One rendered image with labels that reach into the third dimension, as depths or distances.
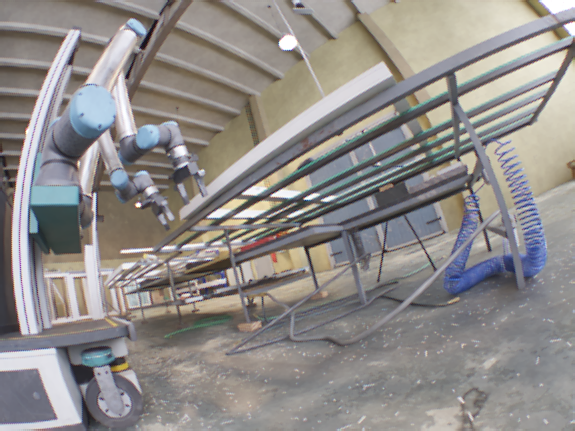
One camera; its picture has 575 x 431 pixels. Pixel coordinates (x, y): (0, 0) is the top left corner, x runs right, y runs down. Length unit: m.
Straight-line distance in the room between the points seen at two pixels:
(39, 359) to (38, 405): 0.13
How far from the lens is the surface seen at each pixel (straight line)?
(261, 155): 1.09
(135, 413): 0.85
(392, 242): 7.52
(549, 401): 0.55
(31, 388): 0.75
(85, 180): 1.54
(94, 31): 9.52
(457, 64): 0.93
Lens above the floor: 0.37
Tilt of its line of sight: 12 degrees up
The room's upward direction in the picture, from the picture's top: 15 degrees counter-clockwise
